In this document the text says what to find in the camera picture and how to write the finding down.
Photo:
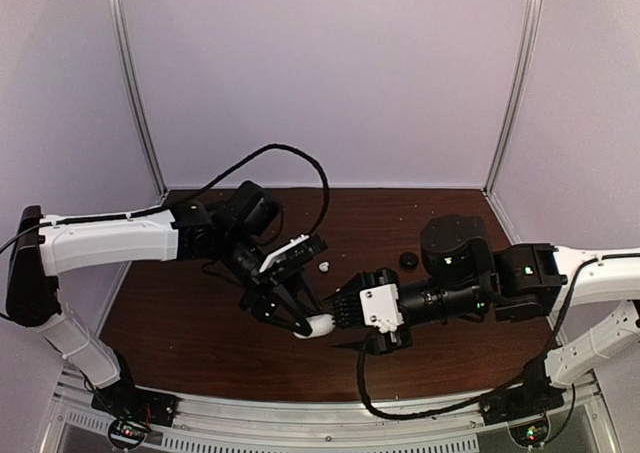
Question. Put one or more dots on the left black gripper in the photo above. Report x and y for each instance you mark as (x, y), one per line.
(267, 292)

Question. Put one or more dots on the right aluminium frame post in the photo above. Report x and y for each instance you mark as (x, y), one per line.
(527, 42)

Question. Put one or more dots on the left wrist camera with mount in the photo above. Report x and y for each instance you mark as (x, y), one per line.
(300, 248)

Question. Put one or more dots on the aluminium frame post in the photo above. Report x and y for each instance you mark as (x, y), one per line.
(527, 42)
(134, 96)

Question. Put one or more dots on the left aluminium frame post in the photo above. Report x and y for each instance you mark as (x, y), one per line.
(134, 96)

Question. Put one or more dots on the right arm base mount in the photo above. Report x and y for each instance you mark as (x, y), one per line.
(525, 411)

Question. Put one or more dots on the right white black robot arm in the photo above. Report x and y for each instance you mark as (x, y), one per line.
(467, 279)

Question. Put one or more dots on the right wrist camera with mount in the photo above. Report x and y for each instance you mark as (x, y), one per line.
(380, 308)

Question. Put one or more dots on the black earbud charging case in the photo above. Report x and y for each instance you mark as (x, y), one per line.
(408, 261)

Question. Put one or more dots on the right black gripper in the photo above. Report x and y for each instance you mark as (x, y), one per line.
(352, 290)

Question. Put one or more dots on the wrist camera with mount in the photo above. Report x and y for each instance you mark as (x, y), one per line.
(380, 308)
(300, 248)

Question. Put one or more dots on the white earbud charging case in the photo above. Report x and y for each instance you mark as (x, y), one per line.
(321, 325)

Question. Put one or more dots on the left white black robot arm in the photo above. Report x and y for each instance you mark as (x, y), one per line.
(47, 246)

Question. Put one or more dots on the front aluminium rail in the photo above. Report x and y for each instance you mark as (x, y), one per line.
(211, 424)

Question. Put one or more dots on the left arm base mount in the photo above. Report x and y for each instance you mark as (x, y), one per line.
(135, 421)

